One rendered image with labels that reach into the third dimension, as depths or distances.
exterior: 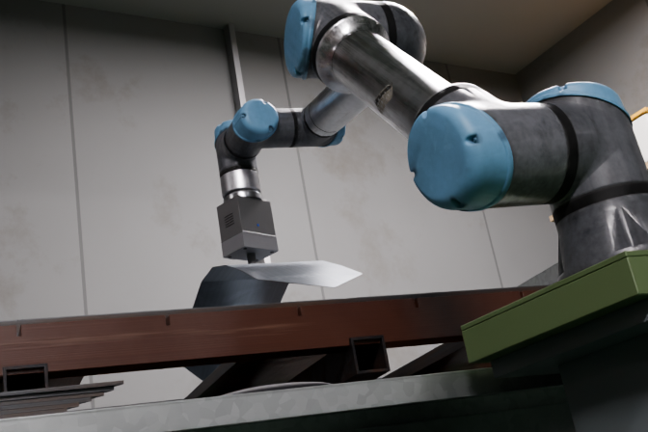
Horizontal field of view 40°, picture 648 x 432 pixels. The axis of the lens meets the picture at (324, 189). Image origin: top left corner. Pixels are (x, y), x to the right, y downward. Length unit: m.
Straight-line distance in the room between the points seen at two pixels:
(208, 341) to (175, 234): 3.12
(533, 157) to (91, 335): 0.57
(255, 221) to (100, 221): 2.54
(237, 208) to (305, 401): 0.75
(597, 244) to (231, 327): 0.48
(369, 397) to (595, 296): 0.27
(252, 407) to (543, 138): 0.42
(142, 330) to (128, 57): 3.55
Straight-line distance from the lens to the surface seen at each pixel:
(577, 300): 0.92
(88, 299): 4.04
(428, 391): 1.05
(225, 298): 1.76
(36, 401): 1.00
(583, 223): 1.02
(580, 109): 1.05
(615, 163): 1.04
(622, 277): 0.88
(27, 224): 4.10
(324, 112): 1.61
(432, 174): 0.99
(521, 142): 0.97
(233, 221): 1.68
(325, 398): 0.99
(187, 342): 1.17
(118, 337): 1.16
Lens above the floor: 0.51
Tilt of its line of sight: 22 degrees up
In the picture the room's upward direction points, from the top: 10 degrees counter-clockwise
